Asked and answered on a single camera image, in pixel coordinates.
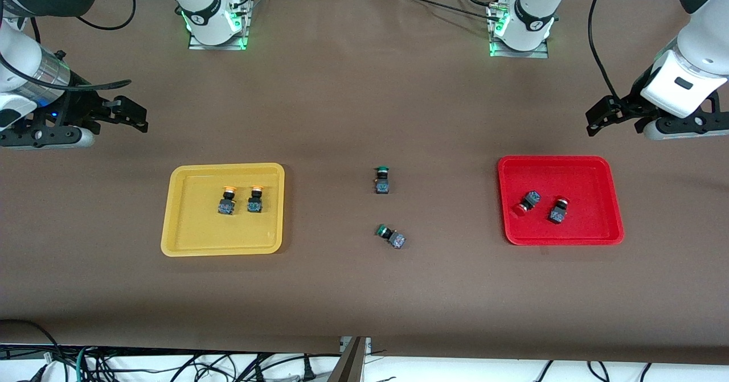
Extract red push button switch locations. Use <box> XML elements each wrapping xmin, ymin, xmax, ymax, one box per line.
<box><xmin>547</xmin><ymin>196</ymin><xmax>571</xmax><ymax>225</ymax></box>
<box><xmin>511</xmin><ymin>190</ymin><xmax>542</xmax><ymax>219</ymax></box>

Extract red plastic tray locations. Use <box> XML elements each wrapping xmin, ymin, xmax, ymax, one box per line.
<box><xmin>497</xmin><ymin>155</ymin><xmax>625</xmax><ymax>247</ymax></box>

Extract yellow plastic tray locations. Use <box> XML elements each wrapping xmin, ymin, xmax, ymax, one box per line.
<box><xmin>161</xmin><ymin>162</ymin><xmax>285</xmax><ymax>257</ymax></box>

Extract brown table mat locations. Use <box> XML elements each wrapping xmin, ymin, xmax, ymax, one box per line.
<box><xmin>0</xmin><ymin>0</ymin><xmax>729</xmax><ymax>365</ymax></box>

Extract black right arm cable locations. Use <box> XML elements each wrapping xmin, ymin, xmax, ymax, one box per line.
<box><xmin>0</xmin><ymin>0</ymin><xmax>137</xmax><ymax>89</ymax></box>

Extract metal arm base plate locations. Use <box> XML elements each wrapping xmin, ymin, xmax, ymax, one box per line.
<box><xmin>489</xmin><ymin>1</ymin><xmax>550</xmax><ymax>59</ymax></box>
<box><xmin>188</xmin><ymin>0</ymin><xmax>253</xmax><ymax>51</ymax></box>

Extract black cable on mat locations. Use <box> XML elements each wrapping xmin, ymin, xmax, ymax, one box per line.
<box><xmin>390</xmin><ymin>0</ymin><xmax>502</xmax><ymax>15</ymax></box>

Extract black looped floor cable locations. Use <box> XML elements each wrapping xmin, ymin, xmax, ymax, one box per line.
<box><xmin>0</xmin><ymin>318</ymin><xmax>62</xmax><ymax>382</ymax></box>

